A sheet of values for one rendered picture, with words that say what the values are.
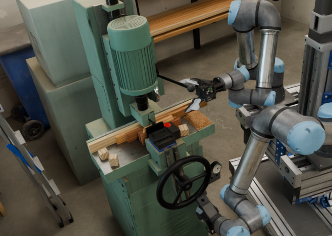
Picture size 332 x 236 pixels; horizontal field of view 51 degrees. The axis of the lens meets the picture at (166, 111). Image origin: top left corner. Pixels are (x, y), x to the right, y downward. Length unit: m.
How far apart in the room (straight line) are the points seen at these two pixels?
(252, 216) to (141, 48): 0.79
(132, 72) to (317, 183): 1.03
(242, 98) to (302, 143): 0.55
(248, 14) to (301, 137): 0.70
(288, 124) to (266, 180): 1.24
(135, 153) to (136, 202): 0.27
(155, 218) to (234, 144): 1.30
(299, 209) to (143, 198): 1.00
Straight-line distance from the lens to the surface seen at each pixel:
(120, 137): 1.71
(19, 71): 3.23
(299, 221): 2.27
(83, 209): 2.73
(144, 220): 1.91
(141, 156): 1.63
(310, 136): 1.23
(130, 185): 1.69
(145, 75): 1.52
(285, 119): 1.26
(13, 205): 3.00
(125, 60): 1.48
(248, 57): 1.92
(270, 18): 1.69
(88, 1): 1.69
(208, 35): 4.77
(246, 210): 1.44
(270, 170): 2.52
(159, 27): 3.77
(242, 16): 1.70
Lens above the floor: 1.97
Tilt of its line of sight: 35 degrees down
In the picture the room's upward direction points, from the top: 8 degrees counter-clockwise
